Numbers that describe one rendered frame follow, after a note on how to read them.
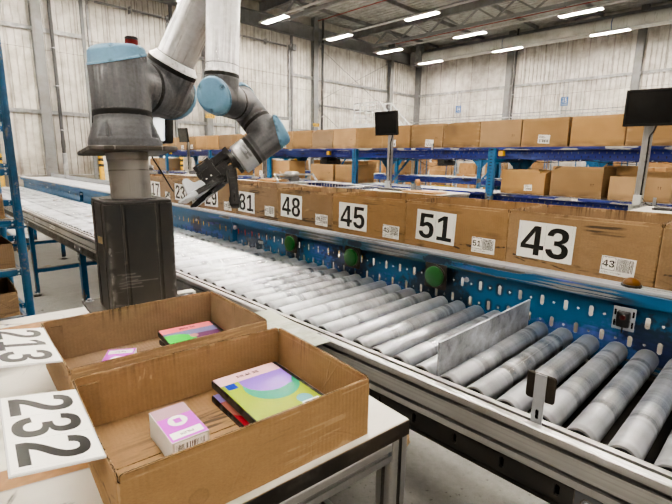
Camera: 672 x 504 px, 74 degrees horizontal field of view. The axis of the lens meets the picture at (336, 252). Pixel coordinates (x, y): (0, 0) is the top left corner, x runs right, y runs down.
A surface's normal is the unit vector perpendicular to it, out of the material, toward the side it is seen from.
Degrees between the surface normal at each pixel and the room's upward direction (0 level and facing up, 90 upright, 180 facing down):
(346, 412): 90
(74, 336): 90
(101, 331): 89
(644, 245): 90
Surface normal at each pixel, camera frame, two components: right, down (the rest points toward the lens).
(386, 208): -0.71, 0.14
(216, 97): -0.28, 0.24
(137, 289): 0.62, 0.17
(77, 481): 0.01, -0.98
